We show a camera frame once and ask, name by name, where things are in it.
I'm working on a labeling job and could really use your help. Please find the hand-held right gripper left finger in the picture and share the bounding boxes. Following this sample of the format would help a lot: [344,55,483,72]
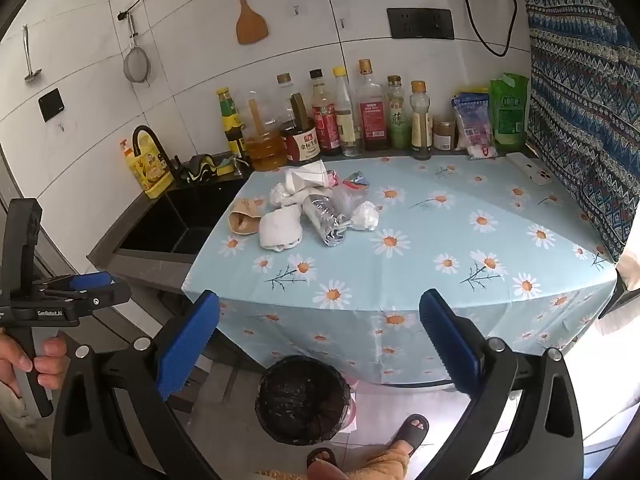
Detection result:
[50,290,223,480]

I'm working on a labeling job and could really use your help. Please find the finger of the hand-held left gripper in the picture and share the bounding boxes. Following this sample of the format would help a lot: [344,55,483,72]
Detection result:
[34,271,114,297]
[50,281,132,318]

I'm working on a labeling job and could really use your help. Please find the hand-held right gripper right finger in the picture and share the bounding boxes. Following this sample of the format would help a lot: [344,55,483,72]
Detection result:
[419,289,588,480]

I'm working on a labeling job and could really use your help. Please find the bin with black liner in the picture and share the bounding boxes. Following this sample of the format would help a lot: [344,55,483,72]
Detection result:
[255,355,358,447]

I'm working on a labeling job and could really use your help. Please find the small white tissue ball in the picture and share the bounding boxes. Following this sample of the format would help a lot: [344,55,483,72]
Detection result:
[350,201,381,231]

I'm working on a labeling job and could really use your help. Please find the white paper towel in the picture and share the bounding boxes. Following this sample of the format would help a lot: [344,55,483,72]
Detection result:
[270,182,307,209]

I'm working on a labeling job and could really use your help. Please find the clear plastic bag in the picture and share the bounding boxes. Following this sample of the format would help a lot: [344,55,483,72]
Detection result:
[330,185,362,217]

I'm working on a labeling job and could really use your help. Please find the crushed clear plastic bottle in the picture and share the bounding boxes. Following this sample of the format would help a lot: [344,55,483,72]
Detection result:
[301,192,351,248]

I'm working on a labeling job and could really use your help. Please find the person's left hand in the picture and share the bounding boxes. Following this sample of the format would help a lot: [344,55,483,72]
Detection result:
[0,332,69,398]

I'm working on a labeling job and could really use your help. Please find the grey kitchen cabinet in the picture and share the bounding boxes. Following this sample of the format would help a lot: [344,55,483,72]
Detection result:
[87,255,266,413]

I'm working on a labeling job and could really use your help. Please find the black kitchen sink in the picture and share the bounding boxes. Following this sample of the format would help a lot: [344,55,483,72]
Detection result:
[117,180,249,257]

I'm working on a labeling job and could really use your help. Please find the black slipper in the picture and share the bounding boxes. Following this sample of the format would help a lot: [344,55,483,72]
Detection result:
[387,413,431,457]
[306,447,339,469]

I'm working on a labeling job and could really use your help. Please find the blue daisy tablecloth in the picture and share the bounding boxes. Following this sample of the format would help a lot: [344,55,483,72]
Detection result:
[181,152,618,391]

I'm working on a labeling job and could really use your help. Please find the yellow dish soap bottle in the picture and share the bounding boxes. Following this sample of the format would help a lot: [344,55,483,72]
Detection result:
[120,135,174,199]

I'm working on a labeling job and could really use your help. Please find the brown fleece trousers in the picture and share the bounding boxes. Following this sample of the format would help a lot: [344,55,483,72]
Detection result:
[257,449,409,480]

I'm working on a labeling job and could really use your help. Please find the black faucet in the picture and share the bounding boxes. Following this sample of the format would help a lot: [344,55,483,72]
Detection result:
[131,125,182,182]

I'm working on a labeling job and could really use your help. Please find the yellow black cloth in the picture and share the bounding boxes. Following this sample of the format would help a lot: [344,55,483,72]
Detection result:
[180,154,221,184]

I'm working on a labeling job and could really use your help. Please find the white phone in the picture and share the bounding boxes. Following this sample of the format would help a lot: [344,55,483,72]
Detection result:
[505,152,555,187]

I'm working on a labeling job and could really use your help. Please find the metal ladle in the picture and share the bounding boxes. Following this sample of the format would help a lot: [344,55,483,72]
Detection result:
[22,24,44,83]

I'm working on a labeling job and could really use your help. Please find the small brown jar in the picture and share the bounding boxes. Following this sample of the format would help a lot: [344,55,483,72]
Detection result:
[433,116,456,151]

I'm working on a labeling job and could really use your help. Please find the dark bottle yellow green label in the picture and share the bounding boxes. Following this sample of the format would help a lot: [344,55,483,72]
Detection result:
[216,87,249,161]

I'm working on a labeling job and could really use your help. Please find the metal mesh strainer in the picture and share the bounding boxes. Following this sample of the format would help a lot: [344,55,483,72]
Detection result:
[123,10,151,84]

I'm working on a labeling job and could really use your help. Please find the blue white plastic packet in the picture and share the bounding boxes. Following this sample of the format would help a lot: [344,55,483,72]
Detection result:
[452,91,499,160]

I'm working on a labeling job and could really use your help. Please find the pale label bottle yellow cap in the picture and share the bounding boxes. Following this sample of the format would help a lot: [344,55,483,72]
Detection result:
[410,80,434,161]

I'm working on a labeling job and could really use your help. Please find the dark soy sauce jug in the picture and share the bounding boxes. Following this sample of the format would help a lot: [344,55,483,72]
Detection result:
[276,73,321,166]

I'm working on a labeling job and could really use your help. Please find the green label oil bottle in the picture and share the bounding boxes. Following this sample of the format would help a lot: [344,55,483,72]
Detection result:
[386,75,412,150]

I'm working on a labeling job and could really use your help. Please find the clear bottle gold cap red label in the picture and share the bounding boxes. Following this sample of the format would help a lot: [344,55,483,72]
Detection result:
[356,59,392,152]

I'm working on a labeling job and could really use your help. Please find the green plastic packet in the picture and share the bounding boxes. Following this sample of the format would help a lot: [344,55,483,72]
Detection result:
[489,72,531,150]

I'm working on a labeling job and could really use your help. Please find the clear vinegar bottle cream label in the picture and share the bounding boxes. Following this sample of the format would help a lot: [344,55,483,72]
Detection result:
[332,66,364,158]

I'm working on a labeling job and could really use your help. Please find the dark sauce bottle red label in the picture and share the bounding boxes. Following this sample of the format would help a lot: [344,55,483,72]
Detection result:
[309,69,344,157]

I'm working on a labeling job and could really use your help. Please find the blue patterned curtain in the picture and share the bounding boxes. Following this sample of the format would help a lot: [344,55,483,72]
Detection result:
[515,0,640,264]

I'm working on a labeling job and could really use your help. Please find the wooden spatula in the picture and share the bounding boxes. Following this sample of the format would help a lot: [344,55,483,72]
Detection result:
[226,0,269,45]

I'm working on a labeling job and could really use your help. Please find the small black wall switch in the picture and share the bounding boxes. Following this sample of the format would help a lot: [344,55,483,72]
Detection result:
[38,88,66,123]

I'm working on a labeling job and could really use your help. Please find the thick black power cable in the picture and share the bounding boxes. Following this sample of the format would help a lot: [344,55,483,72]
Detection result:
[459,0,521,58]

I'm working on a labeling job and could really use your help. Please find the black wall outlet panel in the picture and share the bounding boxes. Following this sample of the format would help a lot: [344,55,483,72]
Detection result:
[386,7,455,40]

